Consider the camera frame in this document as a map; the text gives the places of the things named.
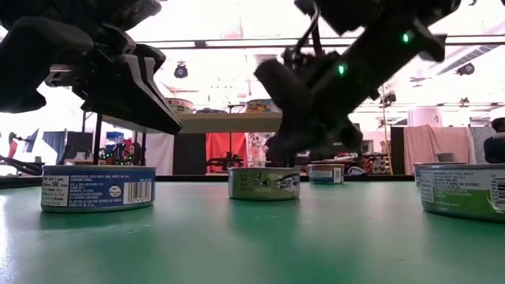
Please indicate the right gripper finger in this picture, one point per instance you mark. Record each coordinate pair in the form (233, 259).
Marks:
(351, 138)
(296, 146)

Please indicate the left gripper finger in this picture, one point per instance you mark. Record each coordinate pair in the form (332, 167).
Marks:
(134, 102)

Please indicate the silver-lid seafood can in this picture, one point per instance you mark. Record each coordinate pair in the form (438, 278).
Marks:
(180, 105)

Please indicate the silver can green label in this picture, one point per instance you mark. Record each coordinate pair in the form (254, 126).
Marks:
(264, 184)

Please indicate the silver can teal yellow label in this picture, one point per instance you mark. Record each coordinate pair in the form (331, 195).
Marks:
(260, 105)

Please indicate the blue label tuna can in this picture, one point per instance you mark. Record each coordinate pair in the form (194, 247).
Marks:
(98, 189)

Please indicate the large green can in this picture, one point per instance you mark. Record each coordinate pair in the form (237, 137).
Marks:
(465, 193)

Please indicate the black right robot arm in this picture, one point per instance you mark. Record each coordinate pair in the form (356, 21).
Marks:
(355, 12)

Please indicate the wooden shelf black legs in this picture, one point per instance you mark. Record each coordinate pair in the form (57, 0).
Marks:
(229, 122)

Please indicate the black ceiling spotlight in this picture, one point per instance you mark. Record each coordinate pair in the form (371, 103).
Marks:
(389, 98)
(181, 71)
(466, 69)

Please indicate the colourful cartoon poster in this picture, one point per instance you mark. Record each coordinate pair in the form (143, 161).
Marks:
(256, 148)

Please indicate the person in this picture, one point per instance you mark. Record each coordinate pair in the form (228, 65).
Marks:
(495, 142)
(130, 152)

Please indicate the white cloth panel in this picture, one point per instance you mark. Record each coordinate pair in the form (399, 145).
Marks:
(158, 152)

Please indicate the black cloth panel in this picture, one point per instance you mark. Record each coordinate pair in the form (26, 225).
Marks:
(189, 152)

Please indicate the red cloth panel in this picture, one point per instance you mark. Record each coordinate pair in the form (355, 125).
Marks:
(221, 148)

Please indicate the white round column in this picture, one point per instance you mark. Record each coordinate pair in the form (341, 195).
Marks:
(425, 116)

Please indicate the dark blue partition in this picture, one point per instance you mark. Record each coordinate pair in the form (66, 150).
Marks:
(67, 144)

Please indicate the pink curtain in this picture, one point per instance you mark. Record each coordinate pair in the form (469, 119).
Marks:
(434, 142)

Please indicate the green table mat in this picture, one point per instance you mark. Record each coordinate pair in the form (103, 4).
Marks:
(252, 236)

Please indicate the small tilted monitor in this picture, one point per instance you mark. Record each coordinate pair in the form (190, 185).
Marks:
(29, 140)

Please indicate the black ceiling light rail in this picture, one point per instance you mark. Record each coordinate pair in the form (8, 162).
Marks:
(236, 41)

